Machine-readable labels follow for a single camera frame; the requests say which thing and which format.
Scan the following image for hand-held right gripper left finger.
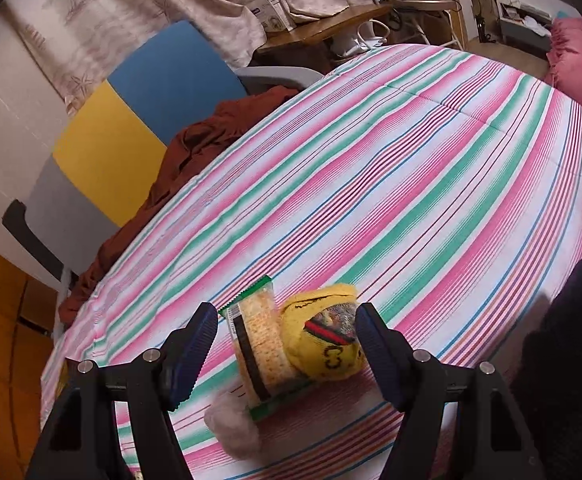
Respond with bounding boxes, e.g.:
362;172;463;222
26;301;219;480

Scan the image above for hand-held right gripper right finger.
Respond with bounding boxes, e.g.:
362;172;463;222
353;302;546;480

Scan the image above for green edged cracker packet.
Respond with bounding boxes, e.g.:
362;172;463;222
218;275;322;421

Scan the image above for pinkish white plastic bag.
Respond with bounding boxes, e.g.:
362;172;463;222
203;390;264;461

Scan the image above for striped tablecloth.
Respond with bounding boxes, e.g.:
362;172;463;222
38;42;582;480

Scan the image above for person's dark clothing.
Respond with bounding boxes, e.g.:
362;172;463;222
508;252;582;480

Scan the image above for red-brown cloth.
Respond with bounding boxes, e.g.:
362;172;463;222
58;85;302;331

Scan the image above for grey yellow blue chair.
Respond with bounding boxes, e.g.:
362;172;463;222
1;20;324;311

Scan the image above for wooden desk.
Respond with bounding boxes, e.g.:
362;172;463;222
251;2;397;61

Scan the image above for pink cushion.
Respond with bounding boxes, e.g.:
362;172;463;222
543;16;582;136

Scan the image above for white printed box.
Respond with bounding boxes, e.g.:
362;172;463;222
253;0;297;33

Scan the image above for patterned beige curtain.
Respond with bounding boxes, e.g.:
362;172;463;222
1;0;402;113

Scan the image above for folding chair with blue bag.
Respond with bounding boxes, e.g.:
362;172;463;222
396;0;466;48

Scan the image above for white low shelf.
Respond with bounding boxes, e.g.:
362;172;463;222
493;0;572;51

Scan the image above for black upright post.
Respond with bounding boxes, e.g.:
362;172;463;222
2;199;65;277

